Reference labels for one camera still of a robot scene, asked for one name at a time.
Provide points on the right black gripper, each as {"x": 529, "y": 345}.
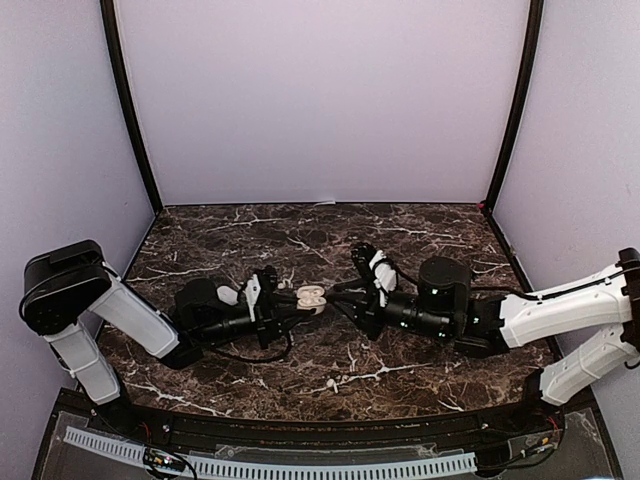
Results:
{"x": 366, "y": 305}

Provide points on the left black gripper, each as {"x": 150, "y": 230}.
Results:
{"x": 268, "y": 317}

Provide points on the white earbud charging case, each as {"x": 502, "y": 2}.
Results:
{"x": 228, "y": 295}

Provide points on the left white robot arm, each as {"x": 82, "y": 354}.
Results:
{"x": 62, "y": 285}

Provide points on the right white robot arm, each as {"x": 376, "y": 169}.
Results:
{"x": 446, "y": 306}

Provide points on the green circuit board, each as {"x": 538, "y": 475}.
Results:
{"x": 159, "y": 459}

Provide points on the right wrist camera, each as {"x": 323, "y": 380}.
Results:
{"x": 377, "y": 269}

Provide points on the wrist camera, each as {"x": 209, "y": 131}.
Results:
{"x": 252, "y": 293}
{"x": 377, "y": 269}

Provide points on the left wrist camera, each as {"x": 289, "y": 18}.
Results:
{"x": 252, "y": 293}

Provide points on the grey slotted cable duct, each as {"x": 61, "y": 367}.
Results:
{"x": 263, "y": 464}

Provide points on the black front rail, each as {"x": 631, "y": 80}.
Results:
{"x": 184, "y": 431}

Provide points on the right black frame post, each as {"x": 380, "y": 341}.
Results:
{"x": 526, "y": 66}

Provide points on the black frame post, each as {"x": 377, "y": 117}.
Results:
{"x": 128, "y": 109}
{"x": 526, "y": 66}

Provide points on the left black frame post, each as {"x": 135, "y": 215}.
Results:
{"x": 128, "y": 109}

